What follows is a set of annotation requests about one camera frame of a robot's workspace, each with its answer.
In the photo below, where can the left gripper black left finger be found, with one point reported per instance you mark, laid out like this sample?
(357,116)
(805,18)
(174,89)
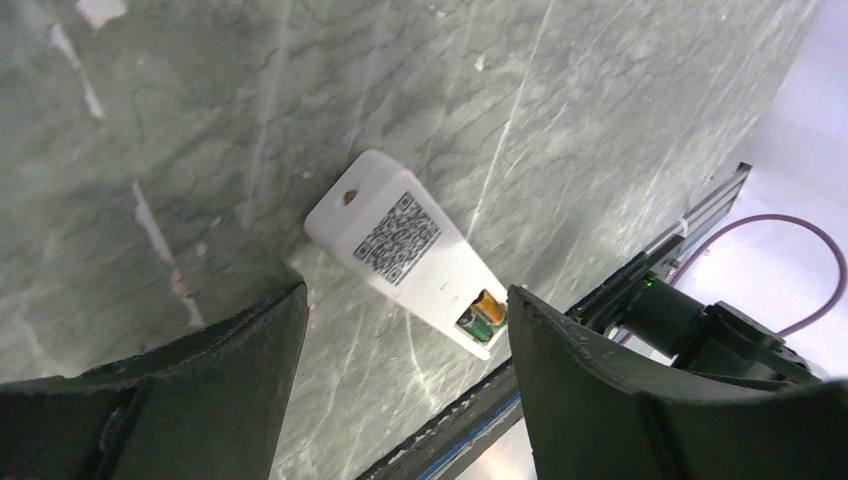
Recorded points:
(209,405)

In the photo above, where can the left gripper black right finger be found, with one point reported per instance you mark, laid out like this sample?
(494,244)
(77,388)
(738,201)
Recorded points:
(596,410)

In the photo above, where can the gold AA battery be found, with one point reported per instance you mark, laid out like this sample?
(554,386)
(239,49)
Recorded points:
(490,309)

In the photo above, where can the green AA battery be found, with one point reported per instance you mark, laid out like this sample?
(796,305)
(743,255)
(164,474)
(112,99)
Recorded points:
(477,327)

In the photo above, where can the white remote control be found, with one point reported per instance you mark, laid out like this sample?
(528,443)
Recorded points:
(380,222)

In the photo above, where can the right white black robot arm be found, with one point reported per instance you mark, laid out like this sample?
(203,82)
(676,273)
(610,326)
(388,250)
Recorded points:
(717,341)

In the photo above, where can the aluminium rail right edge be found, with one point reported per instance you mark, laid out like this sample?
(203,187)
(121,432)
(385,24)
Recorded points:
(705,215)

